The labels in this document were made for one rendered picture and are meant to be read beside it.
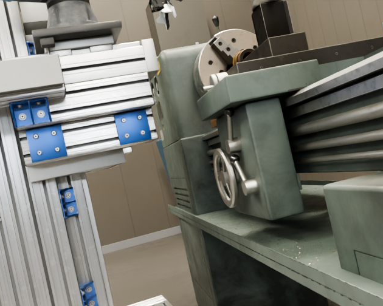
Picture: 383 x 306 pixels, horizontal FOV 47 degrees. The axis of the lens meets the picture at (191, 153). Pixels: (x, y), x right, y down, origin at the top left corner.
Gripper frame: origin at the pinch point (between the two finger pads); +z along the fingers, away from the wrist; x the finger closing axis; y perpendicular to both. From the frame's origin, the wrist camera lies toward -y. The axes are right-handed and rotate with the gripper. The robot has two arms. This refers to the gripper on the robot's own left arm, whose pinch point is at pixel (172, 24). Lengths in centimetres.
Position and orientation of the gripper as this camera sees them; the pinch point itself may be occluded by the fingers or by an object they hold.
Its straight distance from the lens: 214.9
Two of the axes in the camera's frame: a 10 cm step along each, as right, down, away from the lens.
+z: 3.1, 9.5, 0.1
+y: -9.1, 3.0, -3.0
